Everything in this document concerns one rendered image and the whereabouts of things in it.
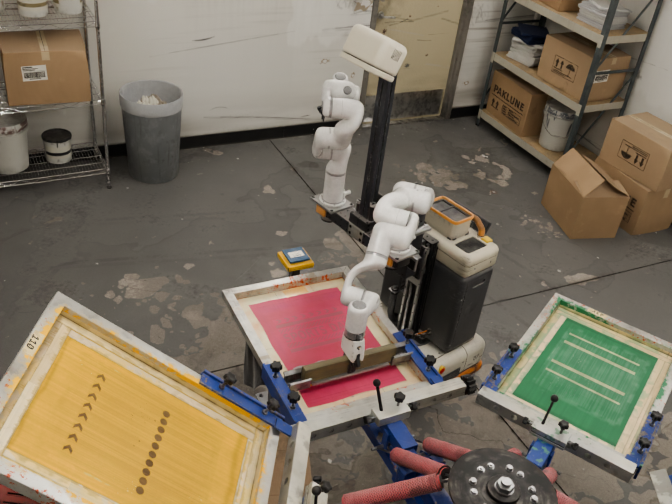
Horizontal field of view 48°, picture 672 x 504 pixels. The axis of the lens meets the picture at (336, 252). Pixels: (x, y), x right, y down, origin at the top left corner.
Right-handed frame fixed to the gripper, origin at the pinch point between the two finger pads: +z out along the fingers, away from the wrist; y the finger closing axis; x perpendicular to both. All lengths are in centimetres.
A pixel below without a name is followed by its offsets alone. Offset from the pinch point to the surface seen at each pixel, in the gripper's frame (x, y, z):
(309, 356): 9.0, 14.9, 6.0
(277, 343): 17.8, 25.8, 6.0
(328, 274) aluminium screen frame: -19, 57, 2
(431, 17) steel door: -270, 373, 1
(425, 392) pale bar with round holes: -18.1, -24.2, -2.6
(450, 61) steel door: -300, 374, 43
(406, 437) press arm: -1.0, -39.9, -2.4
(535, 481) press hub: -11, -85, -29
